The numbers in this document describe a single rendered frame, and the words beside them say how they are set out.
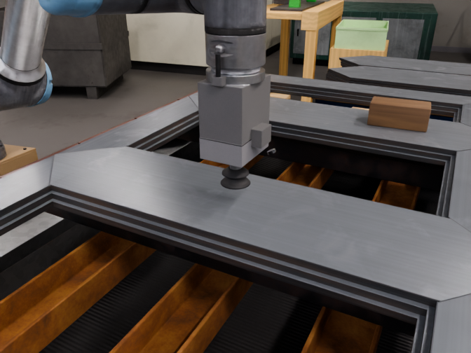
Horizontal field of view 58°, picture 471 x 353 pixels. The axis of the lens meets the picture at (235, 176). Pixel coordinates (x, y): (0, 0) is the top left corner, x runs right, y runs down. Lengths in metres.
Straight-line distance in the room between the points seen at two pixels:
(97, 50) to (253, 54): 3.78
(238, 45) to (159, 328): 0.40
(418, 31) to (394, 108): 4.68
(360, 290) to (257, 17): 0.33
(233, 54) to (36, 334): 0.45
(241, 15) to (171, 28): 4.74
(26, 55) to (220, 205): 0.64
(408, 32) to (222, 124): 5.14
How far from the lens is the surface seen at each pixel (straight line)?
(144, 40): 5.45
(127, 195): 0.66
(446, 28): 7.40
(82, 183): 0.71
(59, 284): 0.77
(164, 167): 0.73
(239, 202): 0.62
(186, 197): 0.63
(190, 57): 5.18
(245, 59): 0.52
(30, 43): 1.06
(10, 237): 0.94
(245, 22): 0.51
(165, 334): 0.65
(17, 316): 0.74
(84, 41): 4.29
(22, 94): 1.16
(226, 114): 0.53
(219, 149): 0.55
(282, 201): 0.62
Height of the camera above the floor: 1.15
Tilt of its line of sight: 26 degrees down
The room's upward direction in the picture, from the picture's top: straight up
